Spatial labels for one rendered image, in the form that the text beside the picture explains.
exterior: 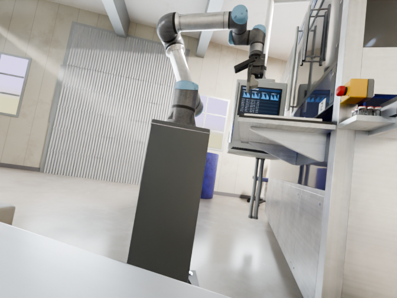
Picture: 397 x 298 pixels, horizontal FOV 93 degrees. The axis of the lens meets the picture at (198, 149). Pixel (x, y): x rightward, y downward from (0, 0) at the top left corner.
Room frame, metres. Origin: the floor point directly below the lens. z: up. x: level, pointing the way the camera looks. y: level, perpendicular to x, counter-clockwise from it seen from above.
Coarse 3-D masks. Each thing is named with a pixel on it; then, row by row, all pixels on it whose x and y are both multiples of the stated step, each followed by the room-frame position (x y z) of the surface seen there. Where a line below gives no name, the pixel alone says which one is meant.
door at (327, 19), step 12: (324, 0) 1.10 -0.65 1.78; (336, 0) 0.91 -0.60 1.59; (324, 12) 1.08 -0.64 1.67; (336, 12) 0.90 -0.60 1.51; (324, 24) 1.06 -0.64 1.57; (336, 24) 0.88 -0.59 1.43; (324, 36) 1.03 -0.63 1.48; (336, 36) 0.87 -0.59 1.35; (324, 48) 1.01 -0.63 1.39; (324, 60) 0.99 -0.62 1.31; (312, 72) 1.20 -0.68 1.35; (324, 72) 0.98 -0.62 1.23; (312, 84) 1.17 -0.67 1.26
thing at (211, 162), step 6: (210, 156) 3.57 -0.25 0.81; (216, 156) 3.66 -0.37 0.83; (210, 162) 3.58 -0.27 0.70; (216, 162) 3.69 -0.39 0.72; (210, 168) 3.59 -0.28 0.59; (216, 168) 3.73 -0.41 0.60; (204, 174) 3.56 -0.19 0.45; (210, 174) 3.60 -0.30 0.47; (204, 180) 3.56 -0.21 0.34; (210, 180) 3.61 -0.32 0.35; (204, 186) 3.56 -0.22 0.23; (210, 186) 3.63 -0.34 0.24; (204, 192) 3.57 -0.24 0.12; (210, 192) 3.65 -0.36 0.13; (204, 198) 3.58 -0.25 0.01; (210, 198) 3.67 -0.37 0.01
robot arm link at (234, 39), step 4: (232, 32) 0.92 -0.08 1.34; (248, 32) 0.93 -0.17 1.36; (232, 36) 0.95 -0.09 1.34; (236, 36) 0.92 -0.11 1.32; (240, 36) 0.92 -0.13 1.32; (244, 36) 0.93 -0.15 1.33; (248, 36) 0.94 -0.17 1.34; (232, 40) 0.96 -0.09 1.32; (236, 40) 0.95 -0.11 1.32; (240, 40) 0.95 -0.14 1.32; (244, 40) 0.95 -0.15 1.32; (248, 40) 0.95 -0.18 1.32; (232, 44) 0.99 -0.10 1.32; (236, 44) 0.99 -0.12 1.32; (240, 44) 0.98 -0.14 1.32; (244, 44) 0.98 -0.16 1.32
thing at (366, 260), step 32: (384, 160) 0.70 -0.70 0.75; (288, 192) 1.44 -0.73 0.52; (320, 192) 0.85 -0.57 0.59; (352, 192) 0.73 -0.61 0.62; (384, 192) 0.70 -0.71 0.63; (288, 224) 1.34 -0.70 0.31; (320, 224) 0.82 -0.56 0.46; (352, 224) 0.73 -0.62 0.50; (384, 224) 0.70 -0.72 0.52; (288, 256) 1.25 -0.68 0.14; (352, 256) 0.72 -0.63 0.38; (384, 256) 0.70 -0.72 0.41; (352, 288) 0.72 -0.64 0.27; (384, 288) 0.70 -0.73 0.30
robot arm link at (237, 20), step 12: (204, 12) 0.87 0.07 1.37; (216, 12) 0.85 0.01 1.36; (228, 12) 0.83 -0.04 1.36; (240, 12) 0.80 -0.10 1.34; (168, 24) 0.90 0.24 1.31; (180, 24) 0.89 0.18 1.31; (192, 24) 0.88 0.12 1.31; (204, 24) 0.87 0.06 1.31; (216, 24) 0.86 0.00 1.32; (228, 24) 0.85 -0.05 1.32; (240, 24) 0.84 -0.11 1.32; (168, 36) 0.96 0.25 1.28
